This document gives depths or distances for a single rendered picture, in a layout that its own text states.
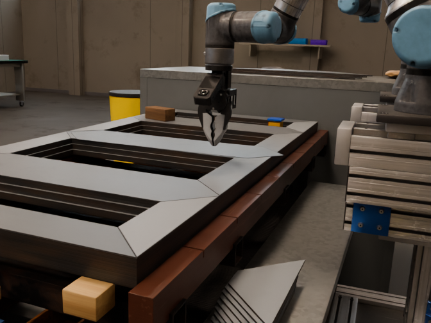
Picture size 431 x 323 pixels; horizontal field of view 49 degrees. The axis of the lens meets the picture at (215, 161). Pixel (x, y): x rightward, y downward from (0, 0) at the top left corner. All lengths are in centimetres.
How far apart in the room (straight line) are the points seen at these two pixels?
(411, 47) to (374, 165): 30
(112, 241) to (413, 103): 73
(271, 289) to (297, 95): 138
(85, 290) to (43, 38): 1152
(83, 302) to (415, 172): 79
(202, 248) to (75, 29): 1068
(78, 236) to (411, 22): 73
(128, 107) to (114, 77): 664
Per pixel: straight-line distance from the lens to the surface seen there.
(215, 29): 123
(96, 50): 1134
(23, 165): 128
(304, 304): 100
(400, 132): 117
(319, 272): 113
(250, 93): 226
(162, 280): 74
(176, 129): 190
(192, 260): 80
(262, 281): 98
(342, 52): 954
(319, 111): 219
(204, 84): 121
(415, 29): 102
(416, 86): 117
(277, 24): 120
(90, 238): 79
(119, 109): 453
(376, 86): 216
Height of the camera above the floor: 117
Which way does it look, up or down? 13 degrees down
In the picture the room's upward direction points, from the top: 2 degrees clockwise
